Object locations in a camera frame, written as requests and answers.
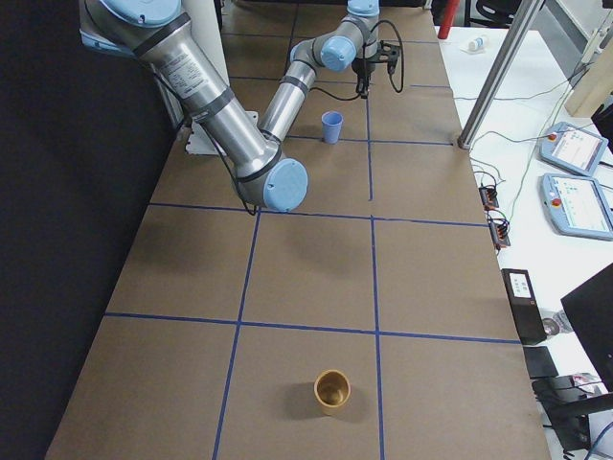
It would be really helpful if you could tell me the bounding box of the black box with label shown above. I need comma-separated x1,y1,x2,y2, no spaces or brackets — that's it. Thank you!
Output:
501,268,547,345

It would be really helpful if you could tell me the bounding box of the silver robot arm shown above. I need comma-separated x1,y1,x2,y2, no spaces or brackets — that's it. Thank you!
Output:
81,1,315,212
259,1,404,142

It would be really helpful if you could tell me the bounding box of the blue ribbed paper cup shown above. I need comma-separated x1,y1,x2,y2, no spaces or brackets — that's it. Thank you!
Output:
321,111,344,145

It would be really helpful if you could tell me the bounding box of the black monitor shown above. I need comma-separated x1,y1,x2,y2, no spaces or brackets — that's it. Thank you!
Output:
561,264,613,391

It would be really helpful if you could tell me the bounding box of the upper teach pendant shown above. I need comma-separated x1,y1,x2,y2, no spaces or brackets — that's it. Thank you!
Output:
539,122,608,177

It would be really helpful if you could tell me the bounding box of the teach pendant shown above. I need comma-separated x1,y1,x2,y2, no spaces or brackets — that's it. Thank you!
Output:
539,122,608,177
539,173,612,241

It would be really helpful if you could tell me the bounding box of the white bottle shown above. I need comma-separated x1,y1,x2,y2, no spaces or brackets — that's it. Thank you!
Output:
466,34,488,54

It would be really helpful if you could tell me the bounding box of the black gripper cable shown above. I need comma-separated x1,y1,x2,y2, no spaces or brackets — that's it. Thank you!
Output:
310,19,404,102

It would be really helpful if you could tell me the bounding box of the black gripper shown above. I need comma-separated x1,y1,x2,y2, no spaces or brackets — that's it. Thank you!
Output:
352,40,400,99

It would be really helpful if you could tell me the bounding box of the lower teach pendant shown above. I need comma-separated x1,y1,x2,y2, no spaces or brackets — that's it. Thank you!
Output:
539,173,612,241

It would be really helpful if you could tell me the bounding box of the upper orange connector block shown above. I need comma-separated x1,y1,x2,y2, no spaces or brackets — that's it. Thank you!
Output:
479,185,499,211

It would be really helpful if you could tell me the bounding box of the aluminium frame post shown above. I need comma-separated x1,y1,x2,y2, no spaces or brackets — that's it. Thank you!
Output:
457,0,544,150

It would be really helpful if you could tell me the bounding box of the red cylinder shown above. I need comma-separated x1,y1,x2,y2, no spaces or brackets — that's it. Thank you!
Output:
438,0,460,40

